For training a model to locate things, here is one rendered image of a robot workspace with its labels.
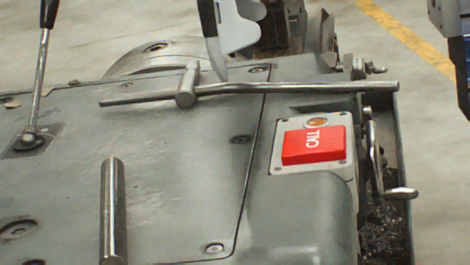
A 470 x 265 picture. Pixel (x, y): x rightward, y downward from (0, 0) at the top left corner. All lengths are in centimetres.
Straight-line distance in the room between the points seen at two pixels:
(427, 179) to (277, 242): 293
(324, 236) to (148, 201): 19
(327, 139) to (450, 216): 253
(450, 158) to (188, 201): 301
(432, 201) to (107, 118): 252
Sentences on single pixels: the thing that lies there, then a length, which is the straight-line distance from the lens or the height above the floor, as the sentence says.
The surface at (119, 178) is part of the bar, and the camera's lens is 95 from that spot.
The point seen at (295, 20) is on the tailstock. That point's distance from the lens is 252.
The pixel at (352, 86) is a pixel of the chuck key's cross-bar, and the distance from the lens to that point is 109.
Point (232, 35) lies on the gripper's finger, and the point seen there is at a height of 134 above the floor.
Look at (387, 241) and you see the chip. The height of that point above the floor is 56.
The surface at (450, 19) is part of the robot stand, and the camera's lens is 194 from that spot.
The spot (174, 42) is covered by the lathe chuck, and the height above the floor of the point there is 124.
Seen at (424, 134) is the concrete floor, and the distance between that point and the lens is 411.
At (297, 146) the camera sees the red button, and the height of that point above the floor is 127.
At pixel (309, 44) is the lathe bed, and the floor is 84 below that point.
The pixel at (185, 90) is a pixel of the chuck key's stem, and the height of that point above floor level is 128.
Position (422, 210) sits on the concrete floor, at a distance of 353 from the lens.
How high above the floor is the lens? 165
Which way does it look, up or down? 21 degrees down
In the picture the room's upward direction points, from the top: 10 degrees counter-clockwise
